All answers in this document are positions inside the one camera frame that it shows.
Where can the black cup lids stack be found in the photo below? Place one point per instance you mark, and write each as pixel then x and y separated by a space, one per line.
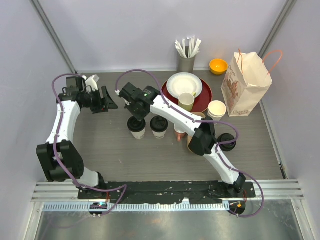
pixel 227 137

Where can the stack of white paper cups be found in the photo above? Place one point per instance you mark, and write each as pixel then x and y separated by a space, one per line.
pixel 216 110

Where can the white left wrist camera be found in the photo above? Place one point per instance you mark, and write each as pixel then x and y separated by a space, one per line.
pixel 91 84

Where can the red round tray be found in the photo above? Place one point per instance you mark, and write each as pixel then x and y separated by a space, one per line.
pixel 201 102

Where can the paper takeout bag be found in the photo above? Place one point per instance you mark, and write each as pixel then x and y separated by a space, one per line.
pixel 246 82

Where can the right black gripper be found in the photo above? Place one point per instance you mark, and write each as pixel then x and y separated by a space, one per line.
pixel 139 117

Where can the brown cardboard cup carrier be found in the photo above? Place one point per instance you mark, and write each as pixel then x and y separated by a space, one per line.
pixel 189 138

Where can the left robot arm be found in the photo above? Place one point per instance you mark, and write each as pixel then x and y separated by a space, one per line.
pixel 58 157

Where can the grey straw holder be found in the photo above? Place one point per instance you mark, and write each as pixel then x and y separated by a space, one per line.
pixel 185 65

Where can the white wrapped straws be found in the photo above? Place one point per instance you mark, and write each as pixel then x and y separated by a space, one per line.
pixel 188 48

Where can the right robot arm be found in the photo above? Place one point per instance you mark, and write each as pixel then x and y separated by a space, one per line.
pixel 202 130

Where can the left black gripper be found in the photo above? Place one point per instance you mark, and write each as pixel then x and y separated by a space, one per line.
pixel 108 102

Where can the white paper cup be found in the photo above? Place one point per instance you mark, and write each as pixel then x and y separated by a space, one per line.
pixel 159 135
pixel 138 135

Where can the white paper plate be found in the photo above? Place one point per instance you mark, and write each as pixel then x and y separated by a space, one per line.
pixel 184 82

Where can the pink mug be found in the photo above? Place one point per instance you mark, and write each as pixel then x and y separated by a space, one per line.
pixel 179 132

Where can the aluminium frame rail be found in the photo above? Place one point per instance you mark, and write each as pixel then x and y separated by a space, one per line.
pixel 62 197

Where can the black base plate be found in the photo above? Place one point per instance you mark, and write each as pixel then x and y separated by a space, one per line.
pixel 173 192

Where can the black cup lid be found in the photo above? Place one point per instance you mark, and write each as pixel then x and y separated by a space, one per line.
pixel 159 124
pixel 135 125

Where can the orange bowl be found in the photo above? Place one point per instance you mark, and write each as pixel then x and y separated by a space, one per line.
pixel 218 66

